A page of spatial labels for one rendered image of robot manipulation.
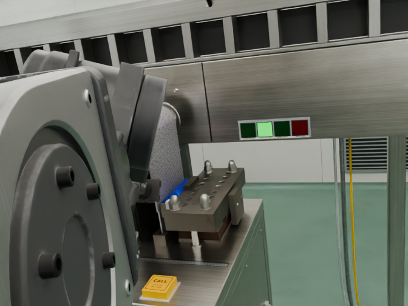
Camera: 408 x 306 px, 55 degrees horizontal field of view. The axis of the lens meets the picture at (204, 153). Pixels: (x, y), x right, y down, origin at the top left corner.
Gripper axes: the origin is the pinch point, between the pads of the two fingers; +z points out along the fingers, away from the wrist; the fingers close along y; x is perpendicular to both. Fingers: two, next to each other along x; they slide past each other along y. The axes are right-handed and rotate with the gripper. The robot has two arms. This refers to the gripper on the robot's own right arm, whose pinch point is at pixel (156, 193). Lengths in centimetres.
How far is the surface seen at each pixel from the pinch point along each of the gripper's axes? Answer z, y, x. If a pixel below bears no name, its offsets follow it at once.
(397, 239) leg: 60, 74, -10
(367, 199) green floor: 260, 72, 28
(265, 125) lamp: 19.5, 30.4, 26.6
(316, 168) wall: 272, 28, 59
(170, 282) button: -13.7, 12.9, -24.5
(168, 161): 6.1, 0.2, 11.9
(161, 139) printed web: -0.5, 0.3, 17.8
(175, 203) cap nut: -2.3, 7.8, -3.1
